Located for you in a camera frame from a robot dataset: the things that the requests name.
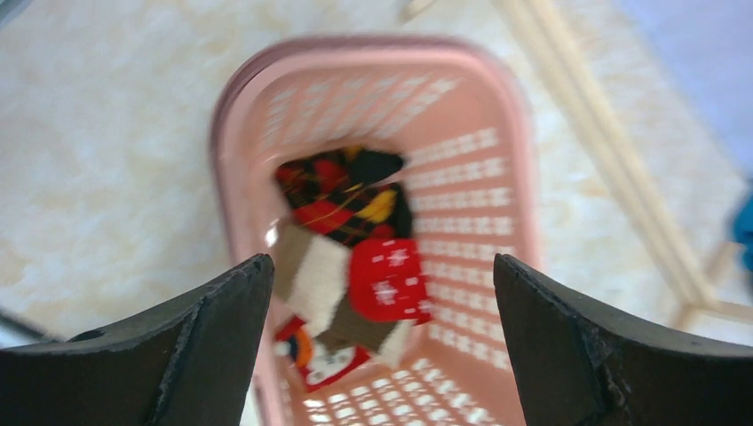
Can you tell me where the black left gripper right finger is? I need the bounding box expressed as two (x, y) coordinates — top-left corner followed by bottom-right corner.
(494, 255), (752, 425)

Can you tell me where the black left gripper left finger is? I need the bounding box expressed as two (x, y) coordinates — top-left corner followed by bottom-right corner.
(1, 255), (274, 425)

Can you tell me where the red snowflake sock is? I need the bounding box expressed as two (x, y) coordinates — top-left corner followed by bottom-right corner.
(347, 238), (432, 325)

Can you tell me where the red orange patterned sock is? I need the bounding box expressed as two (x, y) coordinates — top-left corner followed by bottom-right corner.
(274, 316), (371, 393)

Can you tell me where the brown white sock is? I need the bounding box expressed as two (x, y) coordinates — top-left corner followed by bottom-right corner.
(273, 225), (414, 367)

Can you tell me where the blue crumpled cloth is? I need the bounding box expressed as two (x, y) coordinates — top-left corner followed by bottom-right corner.
(732, 193), (752, 271)

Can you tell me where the red black plaid sock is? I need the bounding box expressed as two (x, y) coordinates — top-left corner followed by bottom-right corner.
(274, 146), (413, 248)

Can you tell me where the pink plastic laundry basket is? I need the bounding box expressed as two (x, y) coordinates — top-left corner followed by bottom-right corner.
(210, 35), (540, 425)

